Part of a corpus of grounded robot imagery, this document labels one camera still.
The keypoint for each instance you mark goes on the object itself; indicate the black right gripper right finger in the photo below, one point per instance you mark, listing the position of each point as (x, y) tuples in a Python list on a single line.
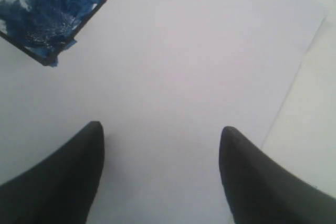
[(258, 190)]

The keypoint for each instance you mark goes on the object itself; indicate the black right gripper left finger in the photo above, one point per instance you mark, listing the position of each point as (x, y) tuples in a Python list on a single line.
[(61, 188)]

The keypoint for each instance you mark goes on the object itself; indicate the white paper with square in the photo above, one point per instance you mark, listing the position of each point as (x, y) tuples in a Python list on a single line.
[(163, 77)]

